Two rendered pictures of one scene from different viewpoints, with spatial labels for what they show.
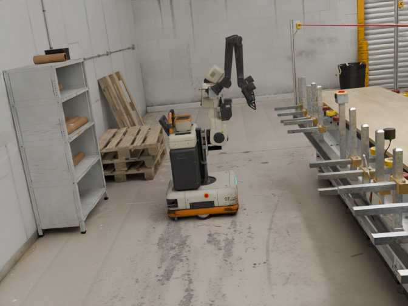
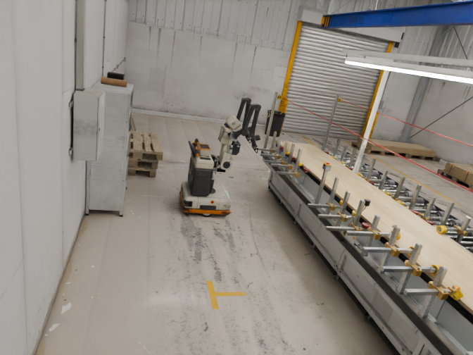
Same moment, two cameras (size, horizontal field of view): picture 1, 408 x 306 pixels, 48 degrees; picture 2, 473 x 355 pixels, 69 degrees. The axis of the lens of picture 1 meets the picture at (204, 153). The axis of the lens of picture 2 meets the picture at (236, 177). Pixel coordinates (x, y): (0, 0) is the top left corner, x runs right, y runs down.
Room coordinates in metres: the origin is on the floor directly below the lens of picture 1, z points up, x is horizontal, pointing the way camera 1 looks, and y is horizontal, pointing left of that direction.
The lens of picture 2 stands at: (-0.18, 1.30, 2.23)
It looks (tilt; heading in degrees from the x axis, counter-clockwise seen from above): 20 degrees down; 339
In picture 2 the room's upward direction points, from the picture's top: 11 degrees clockwise
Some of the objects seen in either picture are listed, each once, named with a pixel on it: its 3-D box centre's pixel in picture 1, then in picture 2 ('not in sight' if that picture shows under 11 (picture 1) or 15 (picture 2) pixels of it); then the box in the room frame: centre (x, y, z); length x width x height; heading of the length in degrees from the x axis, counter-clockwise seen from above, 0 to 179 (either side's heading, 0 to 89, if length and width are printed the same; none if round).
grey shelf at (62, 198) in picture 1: (62, 143); (110, 146); (4.40, 1.37, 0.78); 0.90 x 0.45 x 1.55; 176
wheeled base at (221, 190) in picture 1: (203, 192); (205, 197); (4.26, 0.05, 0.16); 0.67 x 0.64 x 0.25; 86
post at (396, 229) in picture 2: not in sight; (388, 252); (1.73, -0.86, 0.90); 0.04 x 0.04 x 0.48; 86
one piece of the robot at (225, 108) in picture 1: (224, 106); (234, 144); (4.24, -0.24, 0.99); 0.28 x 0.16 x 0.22; 176
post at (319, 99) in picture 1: (320, 114); (296, 165); (3.73, -0.99, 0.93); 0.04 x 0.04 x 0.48; 86
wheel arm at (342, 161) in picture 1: (345, 162); (326, 206); (2.69, -0.86, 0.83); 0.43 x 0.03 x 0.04; 86
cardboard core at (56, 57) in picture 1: (50, 58); (114, 82); (4.51, 1.37, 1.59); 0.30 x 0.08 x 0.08; 86
